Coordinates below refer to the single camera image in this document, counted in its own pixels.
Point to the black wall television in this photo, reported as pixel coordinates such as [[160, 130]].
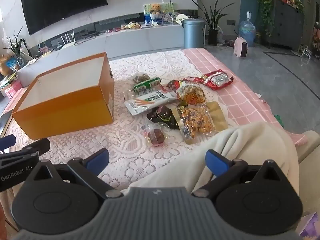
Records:
[[62, 2]]

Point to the pink gift box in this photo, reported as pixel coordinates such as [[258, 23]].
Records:
[[11, 88]]

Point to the green picture board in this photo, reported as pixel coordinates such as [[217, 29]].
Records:
[[166, 7]]

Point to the potted snake plant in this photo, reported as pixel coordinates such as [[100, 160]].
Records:
[[212, 25]]

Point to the clear brown dates packet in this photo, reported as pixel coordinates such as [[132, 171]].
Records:
[[155, 136]]

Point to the golden noodle snack packet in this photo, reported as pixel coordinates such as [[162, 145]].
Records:
[[191, 93]]

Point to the white router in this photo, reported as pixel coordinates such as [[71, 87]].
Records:
[[68, 43]]

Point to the black dried fruit packet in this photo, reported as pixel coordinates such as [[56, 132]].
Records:
[[162, 116]]

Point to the pink checked tablecloth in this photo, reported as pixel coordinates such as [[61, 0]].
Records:
[[240, 100]]

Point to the grey metal trash can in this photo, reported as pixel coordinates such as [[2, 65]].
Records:
[[193, 33]]

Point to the hanging green vine plant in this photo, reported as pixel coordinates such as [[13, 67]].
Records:
[[265, 2]]

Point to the brown drumstick snack packet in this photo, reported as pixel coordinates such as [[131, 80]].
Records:
[[175, 84]]

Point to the brown teddy bear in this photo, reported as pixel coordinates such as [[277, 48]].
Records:
[[155, 8]]

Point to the white marble television console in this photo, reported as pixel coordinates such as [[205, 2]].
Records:
[[140, 40]]

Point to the purple floral cloth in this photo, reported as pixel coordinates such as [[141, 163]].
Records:
[[311, 226]]

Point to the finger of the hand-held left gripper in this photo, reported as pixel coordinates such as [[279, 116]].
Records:
[[37, 146], [7, 143]]

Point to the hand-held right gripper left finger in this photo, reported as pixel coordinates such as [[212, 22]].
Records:
[[98, 160]]

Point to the golden round vase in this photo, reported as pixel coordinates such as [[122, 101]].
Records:
[[5, 66]]

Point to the blue water bottle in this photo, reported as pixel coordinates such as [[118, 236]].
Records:
[[247, 30]]

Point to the dark grey cabinet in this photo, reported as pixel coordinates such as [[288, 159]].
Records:
[[287, 27]]

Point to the black wall socket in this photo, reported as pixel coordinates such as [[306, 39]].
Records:
[[231, 22]]

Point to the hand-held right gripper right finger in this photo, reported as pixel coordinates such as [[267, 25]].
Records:
[[215, 163]]

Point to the gold yellow bean packet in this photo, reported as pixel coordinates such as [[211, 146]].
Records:
[[197, 121]]

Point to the red foil snack packet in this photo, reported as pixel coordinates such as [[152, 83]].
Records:
[[218, 80]]

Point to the pile of yellow packets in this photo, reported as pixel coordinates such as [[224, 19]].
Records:
[[131, 25]]

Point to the blue white basket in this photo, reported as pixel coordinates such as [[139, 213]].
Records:
[[157, 17]]

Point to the green striped snack packet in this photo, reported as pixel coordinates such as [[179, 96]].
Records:
[[146, 85]]

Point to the clear pickled greens packet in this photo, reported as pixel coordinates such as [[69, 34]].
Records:
[[140, 77]]

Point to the small potted grass plant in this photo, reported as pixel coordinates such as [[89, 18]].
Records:
[[16, 47]]

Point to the pink space heater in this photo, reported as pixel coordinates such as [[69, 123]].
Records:
[[240, 47]]

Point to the white lace tablecloth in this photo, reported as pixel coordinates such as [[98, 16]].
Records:
[[130, 155]]

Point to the orange cardboard box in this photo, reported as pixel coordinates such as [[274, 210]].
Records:
[[75, 110]]

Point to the white long snack packet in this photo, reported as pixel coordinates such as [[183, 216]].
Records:
[[147, 102]]

